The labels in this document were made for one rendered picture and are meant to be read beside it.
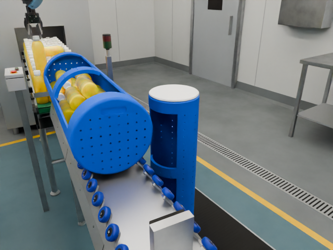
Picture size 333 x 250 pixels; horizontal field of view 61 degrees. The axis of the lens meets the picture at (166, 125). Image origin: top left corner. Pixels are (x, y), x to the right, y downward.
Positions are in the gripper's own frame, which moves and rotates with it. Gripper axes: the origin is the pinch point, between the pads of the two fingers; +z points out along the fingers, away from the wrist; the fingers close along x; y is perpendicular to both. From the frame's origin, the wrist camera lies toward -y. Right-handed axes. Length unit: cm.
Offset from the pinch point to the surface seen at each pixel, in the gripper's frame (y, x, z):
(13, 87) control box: 7.7, -18.0, 26.9
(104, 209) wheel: 130, 3, 32
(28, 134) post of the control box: 0, -16, 62
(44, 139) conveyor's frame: -18, -6, 76
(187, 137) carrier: 76, 63, 48
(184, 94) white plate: 70, 64, 26
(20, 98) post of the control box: -0.3, -15.7, 36.7
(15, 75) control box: 7.7, -15.2, 19.7
